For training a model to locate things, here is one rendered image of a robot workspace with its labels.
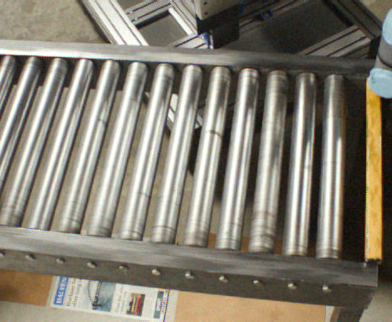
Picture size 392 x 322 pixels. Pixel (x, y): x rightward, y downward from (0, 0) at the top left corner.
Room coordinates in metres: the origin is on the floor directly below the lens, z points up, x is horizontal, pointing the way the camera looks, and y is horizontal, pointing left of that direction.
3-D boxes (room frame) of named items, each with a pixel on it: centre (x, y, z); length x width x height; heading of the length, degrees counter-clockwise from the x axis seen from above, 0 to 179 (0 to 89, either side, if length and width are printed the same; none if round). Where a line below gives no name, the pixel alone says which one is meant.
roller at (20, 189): (0.86, 0.34, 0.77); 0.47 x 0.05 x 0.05; 164
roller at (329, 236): (0.68, -0.29, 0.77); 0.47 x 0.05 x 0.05; 164
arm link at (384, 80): (0.83, -0.44, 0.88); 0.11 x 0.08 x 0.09; 145
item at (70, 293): (0.85, 0.31, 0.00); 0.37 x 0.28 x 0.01; 74
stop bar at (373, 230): (0.65, -0.36, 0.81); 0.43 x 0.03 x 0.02; 164
